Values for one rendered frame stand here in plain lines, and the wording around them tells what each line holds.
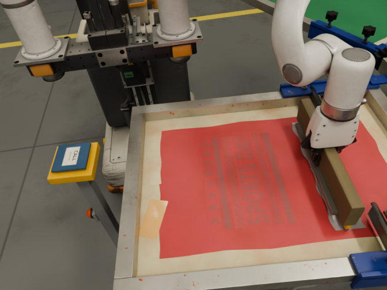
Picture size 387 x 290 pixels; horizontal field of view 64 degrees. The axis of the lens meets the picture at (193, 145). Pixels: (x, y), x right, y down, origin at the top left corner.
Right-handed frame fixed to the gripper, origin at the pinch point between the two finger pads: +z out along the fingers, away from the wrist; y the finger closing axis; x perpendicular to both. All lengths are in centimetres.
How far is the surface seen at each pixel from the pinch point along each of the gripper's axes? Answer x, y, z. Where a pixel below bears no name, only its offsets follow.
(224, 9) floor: -312, -13, 91
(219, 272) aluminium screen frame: 25.7, 29.8, 2.2
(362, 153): -4.0, -13.0, 5.6
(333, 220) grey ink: 14.9, 1.9, 5.8
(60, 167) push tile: -8, 71, 3
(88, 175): -6, 63, 5
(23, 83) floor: -203, 191, 92
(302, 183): 3.8, 5.7, 5.6
